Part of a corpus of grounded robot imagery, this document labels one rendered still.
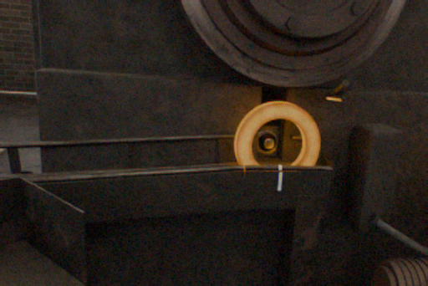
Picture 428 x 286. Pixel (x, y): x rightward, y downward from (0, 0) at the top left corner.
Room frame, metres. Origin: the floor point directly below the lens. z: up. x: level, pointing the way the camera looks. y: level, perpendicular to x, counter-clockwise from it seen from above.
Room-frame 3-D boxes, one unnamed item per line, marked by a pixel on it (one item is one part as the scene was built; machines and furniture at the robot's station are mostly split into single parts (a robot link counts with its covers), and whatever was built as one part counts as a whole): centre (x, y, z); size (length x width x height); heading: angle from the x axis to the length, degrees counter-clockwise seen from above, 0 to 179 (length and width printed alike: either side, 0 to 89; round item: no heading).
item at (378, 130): (1.06, -0.22, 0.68); 0.11 x 0.08 x 0.24; 16
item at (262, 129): (1.22, 0.06, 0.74); 0.30 x 0.06 x 0.07; 16
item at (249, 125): (0.99, 0.00, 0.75); 0.18 x 0.03 x 0.18; 105
